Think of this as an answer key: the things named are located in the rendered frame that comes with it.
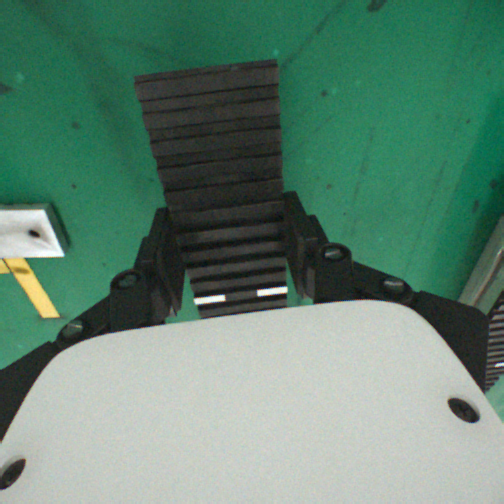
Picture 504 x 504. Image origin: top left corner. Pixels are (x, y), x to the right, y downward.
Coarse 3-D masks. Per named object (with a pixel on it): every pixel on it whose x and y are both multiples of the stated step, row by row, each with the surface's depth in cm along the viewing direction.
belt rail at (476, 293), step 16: (496, 224) 19; (496, 240) 19; (480, 256) 21; (496, 256) 19; (480, 272) 21; (496, 272) 20; (464, 288) 23; (480, 288) 21; (496, 288) 20; (480, 304) 21
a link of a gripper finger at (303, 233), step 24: (288, 192) 13; (288, 216) 12; (312, 216) 13; (288, 240) 13; (312, 240) 11; (288, 264) 14; (312, 264) 11; (360, 264) 10; (312, 288) 11; (360, 288) 10; (384, 288) 9; (408, 288) 9
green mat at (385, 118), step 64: (0, 0) 10; (64, 0) 10; (128, 0) 11; (192, 0) 11; (256, 0) 11; (320, 0) 11; (384, 0) 11; (448, 0) 12; (0, 64) 11; (64, 64) 12; (128, 64) 12; (192, 64) 12; (320, 64) 13; (384, 64) 13; (448, 64) 13; (0, 128) 13; (64, 128) 13; (128, 128) 13; (320, 128) 14; (384, 128) 14; (448, 128) 15; (0, 192) 15; (64, 192) 15; (128, 192) 15; (320, 192) 16; (384, 192) 17; (448, 192) 17; (64, 256) 17; (128, 256) 18; (384, 256) 20; (448, 256) 20; (0, 320) 20; (64, 320) 21; (192, 320) 22
